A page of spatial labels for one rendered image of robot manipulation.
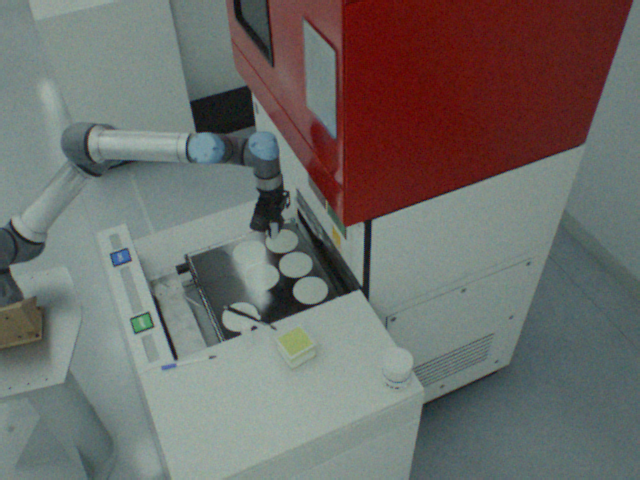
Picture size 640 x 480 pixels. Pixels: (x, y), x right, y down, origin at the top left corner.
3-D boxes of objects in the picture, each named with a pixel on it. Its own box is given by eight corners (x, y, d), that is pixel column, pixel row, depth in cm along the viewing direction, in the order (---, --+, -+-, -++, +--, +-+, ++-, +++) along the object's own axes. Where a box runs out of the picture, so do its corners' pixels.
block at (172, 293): (182, 288, 187) (180, 282, 185) (185, 296, 185) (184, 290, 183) (156, 297, 185) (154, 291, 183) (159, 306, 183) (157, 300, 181)
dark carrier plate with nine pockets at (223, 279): (293, 222, 202) (292, 220, 202) (340, 299, 181) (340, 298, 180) (189, 257, 193) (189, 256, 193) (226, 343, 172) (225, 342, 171)
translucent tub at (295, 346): (301, 338, 163) (299, 323, 158) (317, 359, 159) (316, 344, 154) (276, 352, 161) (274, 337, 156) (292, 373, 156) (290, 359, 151)
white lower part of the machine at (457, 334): (408, 245, 314) (422, 108, 255) (506, 375, 263) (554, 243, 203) (276, 294, 296) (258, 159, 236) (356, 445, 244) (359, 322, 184)
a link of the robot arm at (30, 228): (-27, 246, 183) (84, 112, 170) (9, 240, 198) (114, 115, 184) (-1, 276, 182) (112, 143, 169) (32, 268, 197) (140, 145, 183)
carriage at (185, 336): (176, 274, 195) (174, 268, 192) (213, 367, 172) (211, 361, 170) (151, 283, 193) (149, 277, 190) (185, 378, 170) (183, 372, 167)
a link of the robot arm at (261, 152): (251, 126, 166) (282, 131, 164) (255, 158, 174) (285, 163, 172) (240, 144, 161) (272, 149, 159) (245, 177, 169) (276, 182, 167)
